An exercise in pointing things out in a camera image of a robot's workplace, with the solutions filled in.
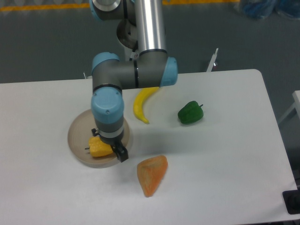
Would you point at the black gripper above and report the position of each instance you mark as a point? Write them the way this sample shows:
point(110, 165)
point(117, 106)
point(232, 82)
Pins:
point(116, 142)

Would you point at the yellow toy pepper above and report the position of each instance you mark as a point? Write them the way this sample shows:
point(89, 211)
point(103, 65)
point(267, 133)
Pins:
point(98, 148)

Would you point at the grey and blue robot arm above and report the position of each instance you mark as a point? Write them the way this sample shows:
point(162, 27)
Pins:
point(110, 76)

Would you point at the beige round plate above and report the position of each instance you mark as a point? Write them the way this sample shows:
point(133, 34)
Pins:
point(78, 136)

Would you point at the green toy pepper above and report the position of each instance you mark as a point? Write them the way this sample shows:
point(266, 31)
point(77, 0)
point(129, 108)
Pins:
point(190, 113)

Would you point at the yellow toy banana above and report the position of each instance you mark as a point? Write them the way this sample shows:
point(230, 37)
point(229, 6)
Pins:
point(139, 101)

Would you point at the orange toy bread slice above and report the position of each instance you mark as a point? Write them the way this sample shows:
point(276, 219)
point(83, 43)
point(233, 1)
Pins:
point(150, 172)

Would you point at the black box at table edge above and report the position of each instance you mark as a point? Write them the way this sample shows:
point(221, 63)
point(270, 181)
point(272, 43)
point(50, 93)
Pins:
point(292, 201)

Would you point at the blue plastic bags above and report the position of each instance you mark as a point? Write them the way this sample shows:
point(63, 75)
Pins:
point(261, 9)

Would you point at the white metal bracket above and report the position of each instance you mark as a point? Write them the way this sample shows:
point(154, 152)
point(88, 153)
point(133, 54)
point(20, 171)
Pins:
point(212, 63)

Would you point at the white frame at right edge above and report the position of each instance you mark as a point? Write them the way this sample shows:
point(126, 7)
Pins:
point(293, 110)

